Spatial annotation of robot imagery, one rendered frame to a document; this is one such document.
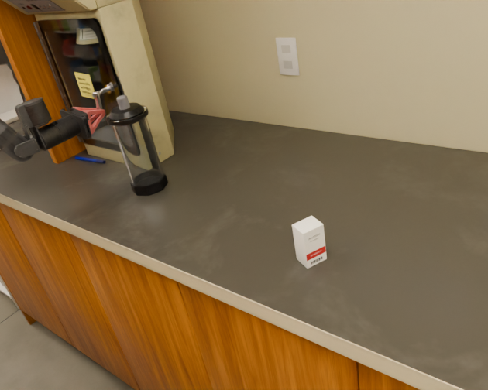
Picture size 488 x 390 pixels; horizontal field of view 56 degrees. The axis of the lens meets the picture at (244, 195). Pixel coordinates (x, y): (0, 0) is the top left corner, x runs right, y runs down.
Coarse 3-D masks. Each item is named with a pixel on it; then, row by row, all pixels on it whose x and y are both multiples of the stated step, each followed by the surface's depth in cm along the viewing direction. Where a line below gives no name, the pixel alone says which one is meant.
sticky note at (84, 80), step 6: (78, 78) 136; (84, 78) 134; (90, 78) 132; (78, 84) 138; (84, 84) 136; (90, 84) 134; (84, 90) 137; (90, 90) 136; (84, 96) 139; (90, 96) 137
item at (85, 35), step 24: (48, 24) 132; (72, 24) 124; (96, 24) 118; (48, 48) 138; (72, 48) 130; (96, 48) 123; (72, 72) 137; (96, 72) 129; (72, 96) 144; (96, 144) 150
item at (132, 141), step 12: (144, 108) 120; (108, 120) 117; (120, 120) 115; (144, 120) 119; (120, 132) 118; (132, 132) 118; (144, 132) 119; (120, 144) 120; (132, 144) 119; (144, 144) 120; (132, 156) 121; (144, 156) 122; (156, 156) 125; (132, 168) 123; (144, 168) 123; (156, 168) 125; (132, 180) 126; (144, 180) 125; (156, 180) 126
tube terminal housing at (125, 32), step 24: (96, 0) 116; (120, 0) 121; (120, 24) 122; (144, 24) 142; (120, 48) 124; (144, 48) 130; (120, 72) 125; (144, 72) 132; (144, 96) 133; (168, 120) 152; (168, 144) 144
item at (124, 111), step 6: (120, 96) 118; (126, 96) 117; (120, 102) 116; (126, 102) 117; (114, 108) 120; (120, 108) 118; (126, 108) 118; (132, 108) 117; (138, 108) 117; (114, 114) 116; (120, 114) 116; (126, 114) 116; (132, 114) 116; (138, 114) 117
